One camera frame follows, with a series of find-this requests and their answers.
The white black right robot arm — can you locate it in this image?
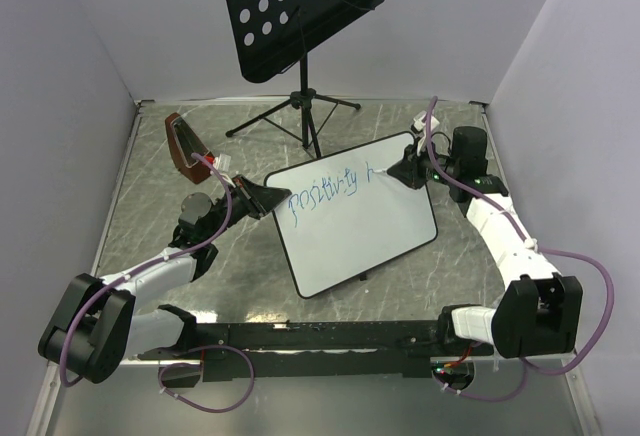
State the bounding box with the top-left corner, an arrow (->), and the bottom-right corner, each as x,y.
386,126 -> 583,358

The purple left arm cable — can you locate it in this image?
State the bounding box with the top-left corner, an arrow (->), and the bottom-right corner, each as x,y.
58,151 -> 256,413

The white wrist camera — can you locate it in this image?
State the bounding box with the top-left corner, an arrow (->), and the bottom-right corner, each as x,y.
411,111 -> 440,154
204,154 -> 231,172

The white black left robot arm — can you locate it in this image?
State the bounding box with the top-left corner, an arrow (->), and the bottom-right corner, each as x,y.
37,175 -> 292,386

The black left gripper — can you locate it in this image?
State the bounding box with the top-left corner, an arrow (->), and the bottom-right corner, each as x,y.
204,174 -> 291,242

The black perforated music stand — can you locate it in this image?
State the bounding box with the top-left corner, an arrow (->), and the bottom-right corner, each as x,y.
226,0 -> 384,155

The aluminium frame rail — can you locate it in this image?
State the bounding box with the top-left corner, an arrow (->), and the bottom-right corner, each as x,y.
27,100 -> 146,436

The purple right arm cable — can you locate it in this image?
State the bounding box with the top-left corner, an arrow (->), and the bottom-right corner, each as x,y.
419,95 -> 616,402

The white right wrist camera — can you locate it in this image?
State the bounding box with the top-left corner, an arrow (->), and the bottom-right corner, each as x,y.
411,111 -> 440,154

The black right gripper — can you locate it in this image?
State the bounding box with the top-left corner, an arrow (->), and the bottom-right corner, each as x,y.
387,137 -> 460,190

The brown wooden metronome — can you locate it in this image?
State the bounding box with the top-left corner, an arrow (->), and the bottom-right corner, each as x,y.
164,112 -> 215,184

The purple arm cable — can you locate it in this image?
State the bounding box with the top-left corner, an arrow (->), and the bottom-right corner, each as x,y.
419,95 -> 616,402
58,151 -> 256,413

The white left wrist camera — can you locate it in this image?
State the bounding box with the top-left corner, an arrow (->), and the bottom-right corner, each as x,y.
204,154 -> 231,172

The white rectangular whiteboard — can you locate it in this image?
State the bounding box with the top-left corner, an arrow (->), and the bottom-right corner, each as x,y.
264,132 -> 438,299

